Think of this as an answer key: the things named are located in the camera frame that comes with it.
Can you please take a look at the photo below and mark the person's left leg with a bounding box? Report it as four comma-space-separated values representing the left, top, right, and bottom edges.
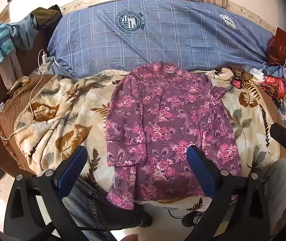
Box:
62, 178, 153, 241

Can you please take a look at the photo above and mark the purple floral shirt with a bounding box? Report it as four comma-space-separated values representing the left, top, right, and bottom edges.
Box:
105, 61, 242, 210

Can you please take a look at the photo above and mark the brown leather pouch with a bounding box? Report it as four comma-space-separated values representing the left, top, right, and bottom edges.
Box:
227, 65, 253, 80

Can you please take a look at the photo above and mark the person's leg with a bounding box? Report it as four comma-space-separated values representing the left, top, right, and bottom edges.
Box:
62, 178, 153, 241
257, 158, 286, 241

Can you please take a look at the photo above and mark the red patterned cloth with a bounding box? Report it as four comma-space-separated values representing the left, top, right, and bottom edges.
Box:
259, 77, 286, 99

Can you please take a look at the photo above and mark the beige leaf-print blanket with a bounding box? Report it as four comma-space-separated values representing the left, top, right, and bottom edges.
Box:
0, 66, 284, 211

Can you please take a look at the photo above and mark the red plastic bag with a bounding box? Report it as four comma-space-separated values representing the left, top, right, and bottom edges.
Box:
267, 28, 286, 66

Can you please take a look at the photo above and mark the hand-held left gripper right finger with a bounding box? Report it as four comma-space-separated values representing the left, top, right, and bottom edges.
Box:
183, 146, 275, 241

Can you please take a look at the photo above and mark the dark olive cloth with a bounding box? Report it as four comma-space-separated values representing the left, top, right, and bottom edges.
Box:
31, 4, 63, 27

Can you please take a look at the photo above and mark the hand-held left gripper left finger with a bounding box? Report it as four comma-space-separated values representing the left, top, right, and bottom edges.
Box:
4, 146, 88, 241

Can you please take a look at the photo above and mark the person's right leg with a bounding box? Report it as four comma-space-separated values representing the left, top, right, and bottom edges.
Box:
257, 158, 286, 241

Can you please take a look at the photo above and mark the grey-blue cloth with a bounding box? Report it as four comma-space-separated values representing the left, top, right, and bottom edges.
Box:
15, 14, 39, 51

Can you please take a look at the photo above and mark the white charging cable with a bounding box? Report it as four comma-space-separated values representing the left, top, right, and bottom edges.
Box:
1, 49, 58, 141

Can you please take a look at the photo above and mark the blue denim cloth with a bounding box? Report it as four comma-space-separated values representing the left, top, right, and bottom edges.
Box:
262, 63, 286, 78

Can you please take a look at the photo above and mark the small wall picture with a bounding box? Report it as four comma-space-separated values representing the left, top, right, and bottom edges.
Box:
0, 4, 10, 24

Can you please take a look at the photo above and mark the pale grey hanging cloth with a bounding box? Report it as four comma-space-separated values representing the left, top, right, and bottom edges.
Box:
0, 50, 24, 89

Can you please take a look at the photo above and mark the black floor cable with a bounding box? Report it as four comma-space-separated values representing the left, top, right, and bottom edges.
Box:
167, 207, 205, 220

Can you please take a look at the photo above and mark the white power strip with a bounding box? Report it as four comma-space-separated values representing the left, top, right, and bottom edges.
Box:
39, 56, 55, 73

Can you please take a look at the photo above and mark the blue plaid pillow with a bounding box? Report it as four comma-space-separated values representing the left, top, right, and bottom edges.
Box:
47, 0, 275, 79

